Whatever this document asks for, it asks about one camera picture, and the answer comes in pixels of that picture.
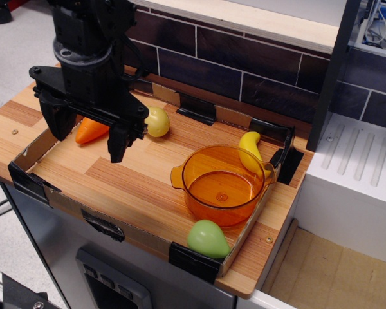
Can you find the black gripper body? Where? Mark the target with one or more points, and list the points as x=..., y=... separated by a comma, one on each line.
x=94, y=87

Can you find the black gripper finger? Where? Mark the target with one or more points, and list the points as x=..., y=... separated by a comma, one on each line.
x=121, y=137
x=59, y=117

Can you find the orange toy carrot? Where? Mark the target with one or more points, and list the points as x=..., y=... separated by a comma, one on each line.
x=90, y=130

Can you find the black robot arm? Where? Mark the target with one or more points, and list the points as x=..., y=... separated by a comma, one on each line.
x=88, y=27

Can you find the orange transparent plastic pot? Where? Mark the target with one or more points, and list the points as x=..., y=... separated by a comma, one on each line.
x=223, y=184

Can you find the cardboard fence with black tape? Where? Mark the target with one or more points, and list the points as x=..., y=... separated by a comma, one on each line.
x=141, y=201

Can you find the yellow toy potato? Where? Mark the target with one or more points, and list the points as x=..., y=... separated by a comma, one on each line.
x=158, y=123

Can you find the yellow toy banana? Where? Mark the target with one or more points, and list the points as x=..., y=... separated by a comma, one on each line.
x=251, y=151

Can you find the green toy pear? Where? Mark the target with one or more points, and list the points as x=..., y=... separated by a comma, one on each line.
x=207, y=238

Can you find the grey toy oven panel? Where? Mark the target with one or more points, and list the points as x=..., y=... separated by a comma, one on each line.
x=109, y=287

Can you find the beige wooden shelf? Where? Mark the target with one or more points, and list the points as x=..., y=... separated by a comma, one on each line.
x=269, y=25

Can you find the white toy sink drainboard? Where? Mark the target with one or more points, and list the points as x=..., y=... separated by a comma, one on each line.
x=343, y=195

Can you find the dark grey vertical post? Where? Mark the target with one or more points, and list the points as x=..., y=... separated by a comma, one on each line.
x=338, y=56

